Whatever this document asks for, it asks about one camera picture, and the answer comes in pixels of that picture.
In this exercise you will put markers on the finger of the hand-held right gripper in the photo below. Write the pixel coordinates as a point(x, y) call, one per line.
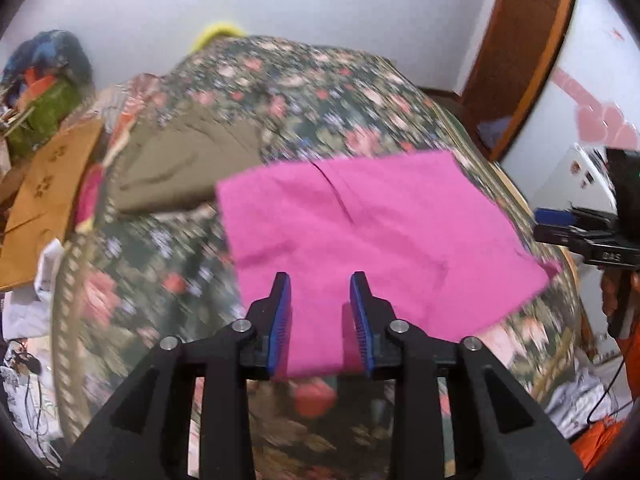
point(552, 225)

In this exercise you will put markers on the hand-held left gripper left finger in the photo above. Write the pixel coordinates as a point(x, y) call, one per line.
point(281, 310)

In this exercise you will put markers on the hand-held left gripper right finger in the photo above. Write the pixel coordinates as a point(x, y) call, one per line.
point(361, 310)

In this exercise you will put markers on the pink pants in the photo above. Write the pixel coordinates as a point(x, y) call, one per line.
point(360, 240)

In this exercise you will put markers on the person's right hand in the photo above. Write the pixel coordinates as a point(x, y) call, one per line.
point(609, 292)

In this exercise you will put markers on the white appliance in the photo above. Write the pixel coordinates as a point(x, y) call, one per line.
point(575, 180)

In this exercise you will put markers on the wooden door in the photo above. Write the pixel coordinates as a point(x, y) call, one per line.
point(525, 55)

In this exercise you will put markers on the olive brown folded garment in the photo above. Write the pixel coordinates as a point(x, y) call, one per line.
point(180, 165)

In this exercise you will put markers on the floral bed blanket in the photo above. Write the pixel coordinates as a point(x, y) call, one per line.
point(300, 110)

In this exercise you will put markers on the orange garment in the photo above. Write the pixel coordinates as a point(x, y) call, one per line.
point(607, 425)

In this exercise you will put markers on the white cloth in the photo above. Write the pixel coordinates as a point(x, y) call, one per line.
point(30, 290)

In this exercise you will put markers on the brown cardboard box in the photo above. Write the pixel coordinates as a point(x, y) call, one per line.
point(45, 195)

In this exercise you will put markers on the yellow cloth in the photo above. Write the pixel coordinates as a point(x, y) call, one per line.
point(216, 35)

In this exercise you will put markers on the pile of colourful clothes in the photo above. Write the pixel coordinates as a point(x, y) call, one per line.
point(42, 85)

